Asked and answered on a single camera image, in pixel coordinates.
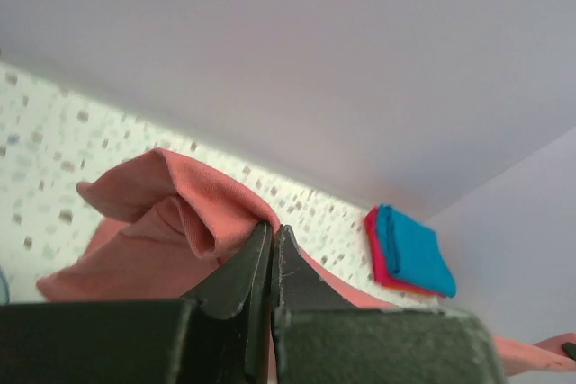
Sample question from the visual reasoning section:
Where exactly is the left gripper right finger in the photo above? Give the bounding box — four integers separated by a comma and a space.
271, 226, 355, 310

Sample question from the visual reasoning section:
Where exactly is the folded orange t shirt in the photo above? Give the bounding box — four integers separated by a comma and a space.
383, 283, 437, 297

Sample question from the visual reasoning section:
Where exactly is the folded blue t shirt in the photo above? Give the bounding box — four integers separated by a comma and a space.
376, 205, 457, 298

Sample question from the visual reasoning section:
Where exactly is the folded magenta t shirt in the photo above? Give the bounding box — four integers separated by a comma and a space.
364, 206, 424, 289

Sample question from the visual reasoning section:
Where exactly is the salmon pink t shirt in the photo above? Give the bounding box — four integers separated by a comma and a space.
37, 148, 575, 383

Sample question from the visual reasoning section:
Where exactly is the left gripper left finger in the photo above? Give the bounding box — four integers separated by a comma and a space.
179, 222, 273, 380

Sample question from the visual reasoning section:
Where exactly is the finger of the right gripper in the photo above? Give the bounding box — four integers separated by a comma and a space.
562, 342, 576, 360

